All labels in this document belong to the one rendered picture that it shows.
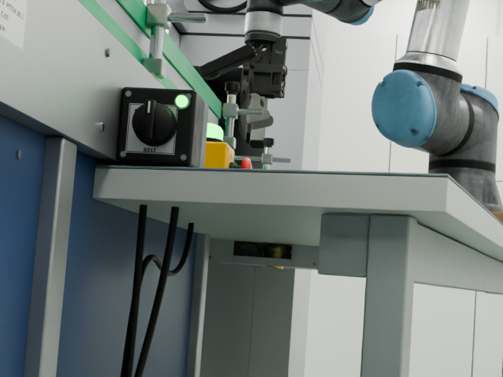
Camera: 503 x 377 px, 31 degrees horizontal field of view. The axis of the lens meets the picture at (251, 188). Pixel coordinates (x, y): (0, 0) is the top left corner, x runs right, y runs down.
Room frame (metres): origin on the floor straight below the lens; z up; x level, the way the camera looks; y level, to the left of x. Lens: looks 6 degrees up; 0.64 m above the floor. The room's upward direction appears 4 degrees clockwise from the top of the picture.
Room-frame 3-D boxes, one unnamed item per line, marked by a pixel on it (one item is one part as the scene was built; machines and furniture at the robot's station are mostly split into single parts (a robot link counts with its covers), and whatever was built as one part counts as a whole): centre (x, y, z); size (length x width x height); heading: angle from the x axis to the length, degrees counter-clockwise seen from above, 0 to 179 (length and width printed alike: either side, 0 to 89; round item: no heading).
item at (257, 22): (1.79, 0.00, 1.15); 0.08 x 0.08 x 0.05
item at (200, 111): (0.97, 0.10, 0.79); 0.08 x 0.08 x 0.08; 82
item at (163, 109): (0.92, 0.11, 0.79); 0.04 x 0.03 x 0.04; 82
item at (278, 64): (1.79, -0.01, 1.07); 0.09 x 0.08 x 0.12; 82
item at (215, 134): (1.25, 0.07, 0.84); 0.04 x 0.04 x 0.03
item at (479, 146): (1.59, -0.36, 0.94); 0.13 x 0.12 x 0.14; 134
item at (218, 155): (1.25, 0.06, 0.79); 0.07 x 0.07 x 0.07; 82
